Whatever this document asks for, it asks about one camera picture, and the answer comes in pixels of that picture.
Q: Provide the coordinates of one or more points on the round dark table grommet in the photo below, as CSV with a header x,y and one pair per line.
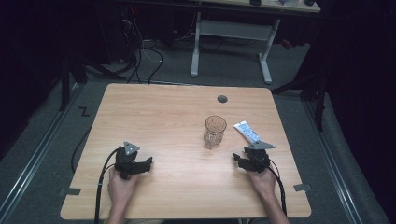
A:
x,y
222,99

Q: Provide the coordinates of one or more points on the person's left hand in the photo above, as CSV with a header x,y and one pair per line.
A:
x,y
120,186

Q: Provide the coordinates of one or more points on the white blue toothpaste tube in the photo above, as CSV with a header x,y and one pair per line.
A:
x,y
247,132

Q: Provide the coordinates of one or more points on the clear glass cup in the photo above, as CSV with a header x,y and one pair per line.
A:
x,y
214,132

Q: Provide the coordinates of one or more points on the white framed desk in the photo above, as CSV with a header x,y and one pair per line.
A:
x,y
232,29

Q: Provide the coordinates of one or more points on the small red object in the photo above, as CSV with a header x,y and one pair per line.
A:
x,y
287,44

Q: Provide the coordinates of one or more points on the metal floor rail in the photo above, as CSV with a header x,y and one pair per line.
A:
x,y
37,152
333,161

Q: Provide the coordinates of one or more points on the person's right hand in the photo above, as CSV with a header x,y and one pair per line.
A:
x,y
264,182

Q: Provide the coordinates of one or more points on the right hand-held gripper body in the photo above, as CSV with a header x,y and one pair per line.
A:
x,y
258,157

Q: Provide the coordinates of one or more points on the grey tape piece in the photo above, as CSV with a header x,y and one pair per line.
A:
x,y
302,187
71,191

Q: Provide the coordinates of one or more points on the black metal stand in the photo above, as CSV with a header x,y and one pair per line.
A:
x,y
319,99
65,81

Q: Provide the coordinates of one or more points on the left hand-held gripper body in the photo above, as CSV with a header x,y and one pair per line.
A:
x,y
126,161

